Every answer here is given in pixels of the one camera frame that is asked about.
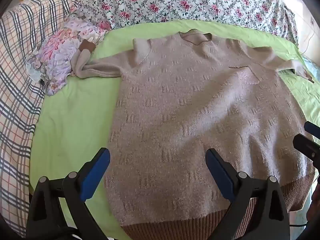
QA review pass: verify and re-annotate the plaid checked blanket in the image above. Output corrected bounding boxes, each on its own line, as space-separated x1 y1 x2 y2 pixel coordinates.
0 0 83 238

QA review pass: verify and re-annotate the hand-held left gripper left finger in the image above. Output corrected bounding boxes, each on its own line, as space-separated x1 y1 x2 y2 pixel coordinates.
26 147 112 240

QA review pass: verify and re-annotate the purple pink floral cloth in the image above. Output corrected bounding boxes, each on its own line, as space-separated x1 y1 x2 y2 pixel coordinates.
26 12 112 97

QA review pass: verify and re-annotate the light green bed sheet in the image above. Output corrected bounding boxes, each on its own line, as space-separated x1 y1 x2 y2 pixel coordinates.
29 20 320 240

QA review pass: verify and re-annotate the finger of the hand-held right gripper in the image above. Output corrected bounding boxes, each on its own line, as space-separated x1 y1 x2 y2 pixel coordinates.
304 121 320 139
292 134 320 160

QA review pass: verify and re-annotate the beige knitted sweater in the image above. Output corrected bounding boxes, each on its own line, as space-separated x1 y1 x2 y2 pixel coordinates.
72 29 316 240

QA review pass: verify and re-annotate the white rose print quilt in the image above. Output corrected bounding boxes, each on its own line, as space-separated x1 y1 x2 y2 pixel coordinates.
75 0 299 45

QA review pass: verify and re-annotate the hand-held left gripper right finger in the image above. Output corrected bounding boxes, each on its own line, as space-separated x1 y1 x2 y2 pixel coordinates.
205 148 292 240

